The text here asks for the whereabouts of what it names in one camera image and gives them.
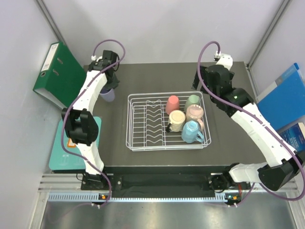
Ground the aluminium rail frame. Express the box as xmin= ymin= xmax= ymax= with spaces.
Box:
xmin=29 ymin=166 xmax=305 ymax=229

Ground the green cup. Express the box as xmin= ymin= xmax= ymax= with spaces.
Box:
xmin=184 ymin=94 xmax=200 ymax=112

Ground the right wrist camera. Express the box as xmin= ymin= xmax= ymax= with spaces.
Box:
xmin=214 ymin=52 xmax=233 ymax=70

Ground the pink mug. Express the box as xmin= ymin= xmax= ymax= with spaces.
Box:
xmin=185 ymin=104 xmax=204 ymax=131

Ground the green ring binder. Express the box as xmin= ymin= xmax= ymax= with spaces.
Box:
xmin=33 ymin=42 xmax=86 ymax=110

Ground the blue folder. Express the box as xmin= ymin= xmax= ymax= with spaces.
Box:
xmin=256 ymin=62 xmax=305 ymax=130

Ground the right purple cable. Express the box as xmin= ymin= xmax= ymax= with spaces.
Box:
xmin=197 ymin=41 xmax=305 ymax=208

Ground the blue mug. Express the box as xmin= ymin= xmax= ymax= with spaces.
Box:
xmin=181 ymin=120 xmax=204 ymax=143

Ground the white wire dish rack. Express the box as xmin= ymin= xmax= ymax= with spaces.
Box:
xmin=126 ymin=91 xmax=212 ymax=151

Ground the red cup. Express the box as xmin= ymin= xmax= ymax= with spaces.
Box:
xmin=165 ymin=95 xmax=180 ymax=115

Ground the purple cable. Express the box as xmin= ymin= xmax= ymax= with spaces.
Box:
xmin=197 ymin=41 xmax=305 ymax=208
xmin=61 ymin=39 xmax=126 ymax=207

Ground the teal cutting board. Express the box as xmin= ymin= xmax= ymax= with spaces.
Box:
xmin=49 ymin=116 xmax=102 ymax=171

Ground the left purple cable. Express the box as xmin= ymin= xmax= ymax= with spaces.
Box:
xmin=61 ymin=39 xmax=126 ymax=207

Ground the Jane Eyre book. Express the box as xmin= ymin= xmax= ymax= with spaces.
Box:
xmin=279 ymin=122 xmax=305 ymax=151

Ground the cream mug black handle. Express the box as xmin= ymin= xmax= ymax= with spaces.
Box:
xmin=166 ymin=110 xmax=186 ymax=133

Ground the purple cup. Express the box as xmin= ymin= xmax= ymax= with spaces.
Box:
xmin=100 ymin=88 xmax=115 ymax=102

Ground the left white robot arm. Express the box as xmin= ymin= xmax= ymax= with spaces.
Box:
xmin=61 ymin=50 xmax=120 ymax=189

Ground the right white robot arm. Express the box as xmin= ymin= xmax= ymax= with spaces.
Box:
xmin=193 ymin=64 xmax=305 ymax=191

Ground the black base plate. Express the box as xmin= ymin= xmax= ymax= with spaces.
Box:
xmin=81 ymin=166 xmax=250 ymax=198

